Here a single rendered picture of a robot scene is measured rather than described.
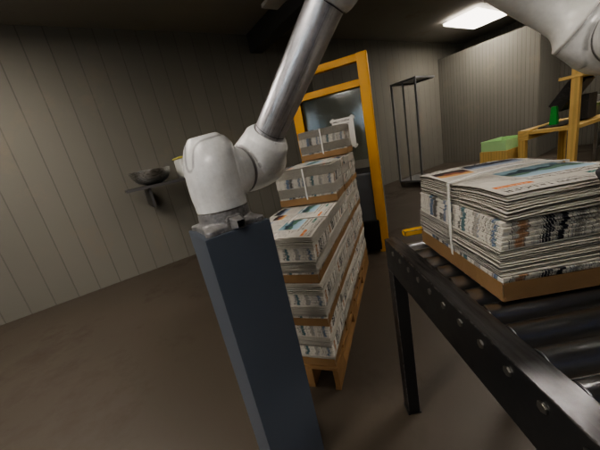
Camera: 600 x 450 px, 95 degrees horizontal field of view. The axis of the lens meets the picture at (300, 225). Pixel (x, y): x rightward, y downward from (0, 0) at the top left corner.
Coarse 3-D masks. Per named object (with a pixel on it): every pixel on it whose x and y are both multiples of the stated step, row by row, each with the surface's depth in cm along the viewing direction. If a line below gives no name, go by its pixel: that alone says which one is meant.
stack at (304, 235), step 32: (288, 224) 138; (320, 224) 128; (352, 224) 205; (288, 256) 122; (320, 256) 125; (288, 288) 127; (320, 288) 122; (352, 288) 185; (352, 320) 182; (320, 352) 134
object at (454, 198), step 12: (516, 168) 69; (528, 168) 67; (540, 168) 64; (468, 180) 68; (456, 192) 67; (456, 204) 68; (456, 216) 68; (456, 228) 69; (456, 240) 70; (456, 252) 72
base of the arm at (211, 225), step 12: (204, 216) 79; (216, 216) 78; (228, 216) 78; (240, 216) 78; (252, 216) 82; (192, 228) 87; (204, 228) 79; (216, 228) 77; (228, 228) 78; (240, 228) 75
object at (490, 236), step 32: (480, 192) 58; (512, 192) 50; (544, 192) 50; (576, 192) 50; (480, 224) 59; (512, 224) 52; (544, 224) 52; (576, 224) 52; (480, 256) 60; (512, 256) 54; (544, 256) 54; (576, 256) 54
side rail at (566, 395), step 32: (416, 256) 84; (416, 288) 79; (448, 288) 65; (448, 320) 63; (480, 320) 54; (480, 352) 52; (512, 352) 45; (512, 384) 44; (544, 384) 39; (576, 384) 38; (512, 416) 46; (544, 416) 39; (576, 416) 34; (544, 448) 40; (576, 448) 34
